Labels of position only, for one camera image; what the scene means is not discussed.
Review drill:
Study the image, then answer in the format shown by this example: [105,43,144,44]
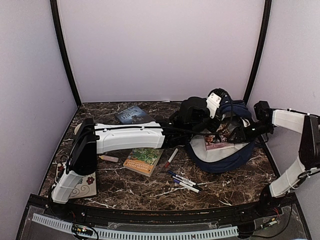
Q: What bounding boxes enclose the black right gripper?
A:
[227,120,274,143]

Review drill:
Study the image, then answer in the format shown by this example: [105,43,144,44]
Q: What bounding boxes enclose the pink floral paperback book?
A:
[204,122,236,151]

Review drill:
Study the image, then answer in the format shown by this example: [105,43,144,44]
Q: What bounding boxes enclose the navy blue backpack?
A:
[172,99,262,174]

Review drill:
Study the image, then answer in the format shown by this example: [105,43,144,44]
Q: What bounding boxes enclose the orange treehouse paperback book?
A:
[123,148,164,177]

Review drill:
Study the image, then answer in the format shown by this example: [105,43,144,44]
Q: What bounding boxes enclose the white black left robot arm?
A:
[50,118,220,218]

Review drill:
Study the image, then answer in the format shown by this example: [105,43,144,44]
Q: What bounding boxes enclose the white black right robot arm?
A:
[229,101,320,217]

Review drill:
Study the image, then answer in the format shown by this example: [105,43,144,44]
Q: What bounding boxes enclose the red capped white marker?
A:
[164,148,179,168]

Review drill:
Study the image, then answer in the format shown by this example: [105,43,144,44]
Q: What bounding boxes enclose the blue capped white marker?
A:
[167,170,189,181]

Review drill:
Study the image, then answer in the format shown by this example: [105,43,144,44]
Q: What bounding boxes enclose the black capped white marker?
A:
[173,178,200,193]

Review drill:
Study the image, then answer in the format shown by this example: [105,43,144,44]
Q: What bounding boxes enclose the purple capped white marker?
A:
[173,176,197,186]

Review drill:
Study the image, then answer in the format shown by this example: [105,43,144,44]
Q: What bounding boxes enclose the dark blue hardcover book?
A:
[115,105,154,125]

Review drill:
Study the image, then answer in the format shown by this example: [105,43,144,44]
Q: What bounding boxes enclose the cream floral mug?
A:
[74,123,82,135]

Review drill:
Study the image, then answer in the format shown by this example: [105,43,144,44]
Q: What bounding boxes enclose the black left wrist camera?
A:
[178,96,209,124]

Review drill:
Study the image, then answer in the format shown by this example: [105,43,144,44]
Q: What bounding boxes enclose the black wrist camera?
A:
[253,100,270,122]
[178,96,209,124]

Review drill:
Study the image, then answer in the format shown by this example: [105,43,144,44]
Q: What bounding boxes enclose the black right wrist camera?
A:
[253,100,270,122]

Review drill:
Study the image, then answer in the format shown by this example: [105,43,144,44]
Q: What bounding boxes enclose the white slotted cable duct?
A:
[31,213,239,240]

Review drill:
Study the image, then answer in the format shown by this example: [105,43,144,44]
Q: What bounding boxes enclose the black front rail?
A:
[27,193,301,226]

